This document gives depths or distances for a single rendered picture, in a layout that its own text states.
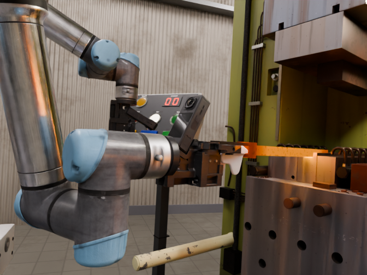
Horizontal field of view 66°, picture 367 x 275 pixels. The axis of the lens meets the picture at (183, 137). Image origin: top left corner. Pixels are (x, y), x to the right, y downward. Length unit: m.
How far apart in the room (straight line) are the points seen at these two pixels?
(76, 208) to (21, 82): 0.20
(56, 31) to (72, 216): 0.51
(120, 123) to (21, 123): 0.49
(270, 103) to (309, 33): 0.31
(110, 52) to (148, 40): 3.08
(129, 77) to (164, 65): 2.89
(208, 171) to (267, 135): 0.60
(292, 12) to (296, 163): 0.44
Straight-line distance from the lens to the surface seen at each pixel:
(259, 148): 0.64
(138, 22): 3.92
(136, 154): 0.41
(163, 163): 0.44
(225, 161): 0.55
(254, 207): 0.88
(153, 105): 1.17
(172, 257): 1.01
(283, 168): 0.88
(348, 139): 1.32
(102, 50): 0.79
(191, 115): 0.50
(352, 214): 0.74
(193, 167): 0.51
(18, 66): 0.47
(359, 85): 1.04
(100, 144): 0.39
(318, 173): 0.83
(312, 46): 0.88
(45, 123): 0.48
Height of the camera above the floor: 1.02
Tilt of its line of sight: level
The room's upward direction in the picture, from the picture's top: 3 degrees clockwise
